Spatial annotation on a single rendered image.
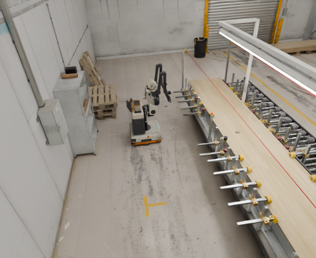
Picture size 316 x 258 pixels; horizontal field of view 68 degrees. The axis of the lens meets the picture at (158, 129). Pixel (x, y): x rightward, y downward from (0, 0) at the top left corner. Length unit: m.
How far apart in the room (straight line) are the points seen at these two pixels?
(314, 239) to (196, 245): 1.49
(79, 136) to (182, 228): 2.63
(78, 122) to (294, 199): 3.71
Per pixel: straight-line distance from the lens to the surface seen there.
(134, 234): 3.85
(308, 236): 3.08
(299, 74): 2.57
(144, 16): 10.49
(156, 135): 5.07
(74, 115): 4.69
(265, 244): 3.10
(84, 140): 4.99
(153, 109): 4.93
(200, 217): 3.98
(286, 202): 3.27
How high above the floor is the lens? 3.27
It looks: 35 degrees down
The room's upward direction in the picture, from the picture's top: 3 degrees counter-clockwise
